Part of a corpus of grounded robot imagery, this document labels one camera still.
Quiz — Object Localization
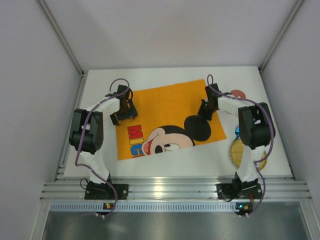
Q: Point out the pink plastic cup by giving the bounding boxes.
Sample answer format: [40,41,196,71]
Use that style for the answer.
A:
[230,89,247,99]

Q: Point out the orange Mickey Mouse placemat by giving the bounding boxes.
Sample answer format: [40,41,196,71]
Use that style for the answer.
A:
[115,79,227,161]

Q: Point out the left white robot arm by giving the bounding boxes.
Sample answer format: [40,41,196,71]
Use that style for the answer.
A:
[69,85,138,184]

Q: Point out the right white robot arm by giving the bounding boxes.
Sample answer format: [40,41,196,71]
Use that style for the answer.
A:
[198,83,275,183]

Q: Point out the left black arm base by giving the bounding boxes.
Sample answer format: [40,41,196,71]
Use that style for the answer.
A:
[79,178,129,200]

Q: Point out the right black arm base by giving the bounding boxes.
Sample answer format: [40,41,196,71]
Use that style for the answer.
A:
[216,173,263,202]

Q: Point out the yellow round plate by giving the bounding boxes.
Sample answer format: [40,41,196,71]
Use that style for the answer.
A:
[229,139,268,170]

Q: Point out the perforated grey cable duct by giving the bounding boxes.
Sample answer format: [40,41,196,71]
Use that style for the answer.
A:
[50,201,251,213]

